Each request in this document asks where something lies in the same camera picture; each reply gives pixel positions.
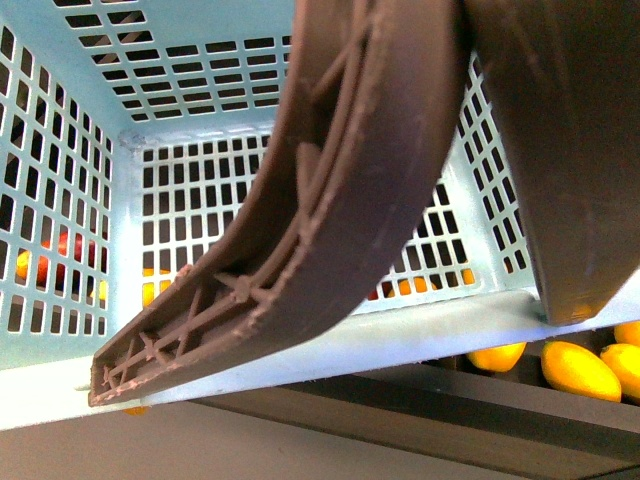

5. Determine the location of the light blue plastic basket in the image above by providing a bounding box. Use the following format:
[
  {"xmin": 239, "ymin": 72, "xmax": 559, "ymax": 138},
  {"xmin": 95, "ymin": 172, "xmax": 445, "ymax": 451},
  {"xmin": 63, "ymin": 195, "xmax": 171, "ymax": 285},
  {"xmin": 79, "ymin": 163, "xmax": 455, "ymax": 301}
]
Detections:
[{"xmin": 1, "ymin": 1, "xmax": 639, "ymax": 431}]

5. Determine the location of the yellow mango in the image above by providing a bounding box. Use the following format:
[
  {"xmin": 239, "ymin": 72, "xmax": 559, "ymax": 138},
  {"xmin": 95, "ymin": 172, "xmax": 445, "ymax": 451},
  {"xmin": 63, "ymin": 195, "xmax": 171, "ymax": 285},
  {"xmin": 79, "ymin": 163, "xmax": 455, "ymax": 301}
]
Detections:
[
  {"xmin": 466, "ymin": 342, "xmax": 527, "ymax": 373},
  {"xmin": 600, "ymin": 343, "xmax": 639, "ymax": 405},
  {"xmin": 540, "ymin": 341, "xmax": 622, "ymax": 403}
]

